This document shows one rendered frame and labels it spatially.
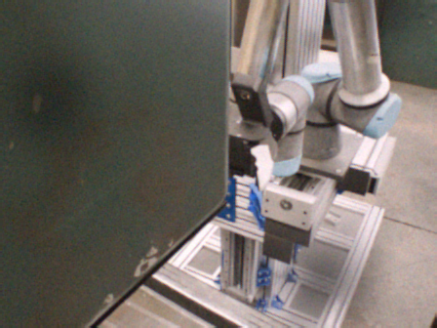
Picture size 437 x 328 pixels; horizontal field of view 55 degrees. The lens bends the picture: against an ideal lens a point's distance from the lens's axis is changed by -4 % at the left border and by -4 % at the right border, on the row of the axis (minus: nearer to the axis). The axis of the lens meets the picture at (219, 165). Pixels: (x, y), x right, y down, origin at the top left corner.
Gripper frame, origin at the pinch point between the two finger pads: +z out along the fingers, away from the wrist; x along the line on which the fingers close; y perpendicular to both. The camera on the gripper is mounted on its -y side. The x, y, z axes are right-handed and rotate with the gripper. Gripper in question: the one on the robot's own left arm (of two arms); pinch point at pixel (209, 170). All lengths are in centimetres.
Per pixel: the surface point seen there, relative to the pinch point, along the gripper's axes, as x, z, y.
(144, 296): 40, -26, 78
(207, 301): 16, -25, 65
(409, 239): -35, -176, 145
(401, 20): 23, -422, 80
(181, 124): -13.7, 26.0, -23.1
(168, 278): 30, -27, 65
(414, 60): 2, -422, 118
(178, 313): 27, -25, 78
